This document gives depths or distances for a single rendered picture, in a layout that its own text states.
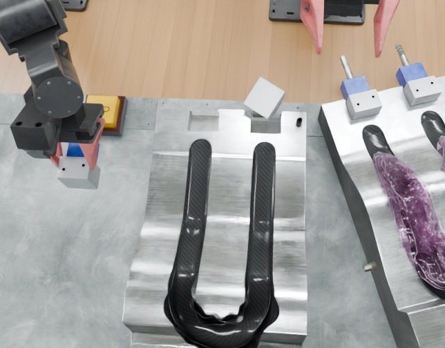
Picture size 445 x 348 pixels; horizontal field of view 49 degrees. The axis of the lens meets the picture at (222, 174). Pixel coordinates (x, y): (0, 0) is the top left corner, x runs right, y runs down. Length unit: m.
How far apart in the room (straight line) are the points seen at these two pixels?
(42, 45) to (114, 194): 0.37
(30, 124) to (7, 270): 0.38
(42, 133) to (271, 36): 0.58
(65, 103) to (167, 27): 0.51
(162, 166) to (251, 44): 0.36
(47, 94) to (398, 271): 0.56
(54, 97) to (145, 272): 0.29
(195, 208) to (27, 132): 0.30
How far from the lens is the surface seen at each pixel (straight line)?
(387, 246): 0.81
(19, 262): 0.95
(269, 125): 0.88
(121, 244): 0.90
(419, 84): 0.94
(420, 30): 1.12
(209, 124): 0.88
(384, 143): 0.90
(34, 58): 0.63
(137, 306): 0.73
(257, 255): 0.76
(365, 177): 0.84
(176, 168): 0.83
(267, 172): 0.82
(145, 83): 1.02
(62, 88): 0.62
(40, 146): 0.65
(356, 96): 0.90
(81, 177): 0.78
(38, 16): 0.65
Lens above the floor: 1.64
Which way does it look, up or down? 68 degrees down
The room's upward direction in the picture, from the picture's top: 9 degrees counter-clockwise
